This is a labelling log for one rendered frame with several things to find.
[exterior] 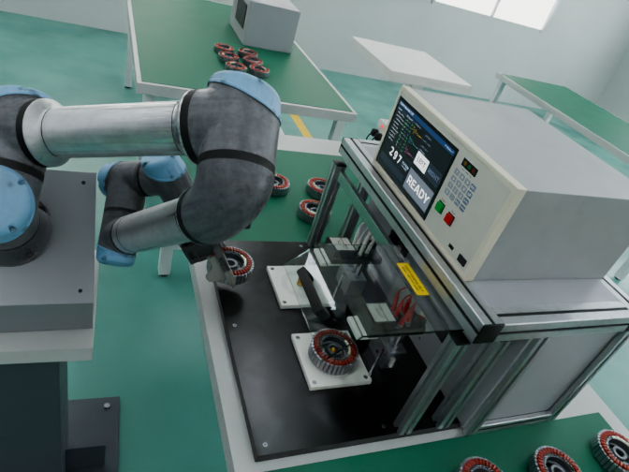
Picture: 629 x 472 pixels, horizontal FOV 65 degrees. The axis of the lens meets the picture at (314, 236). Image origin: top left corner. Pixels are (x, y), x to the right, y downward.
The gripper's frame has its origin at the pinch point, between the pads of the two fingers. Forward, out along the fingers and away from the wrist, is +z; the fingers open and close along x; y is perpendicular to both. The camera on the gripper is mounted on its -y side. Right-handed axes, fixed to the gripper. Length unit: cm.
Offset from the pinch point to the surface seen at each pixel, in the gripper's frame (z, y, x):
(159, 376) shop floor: 68, 49, -32
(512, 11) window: 201, -387, -444
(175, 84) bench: 8, 3, -135
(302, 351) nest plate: 10.9, -8.6, 23.4
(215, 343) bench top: 4.5, 8.8, 16.4
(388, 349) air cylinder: 17.1, -27.0, 28.1
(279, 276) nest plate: 11.7, -9.7, -1.8
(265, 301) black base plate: 9.8, -4.3, 5.8
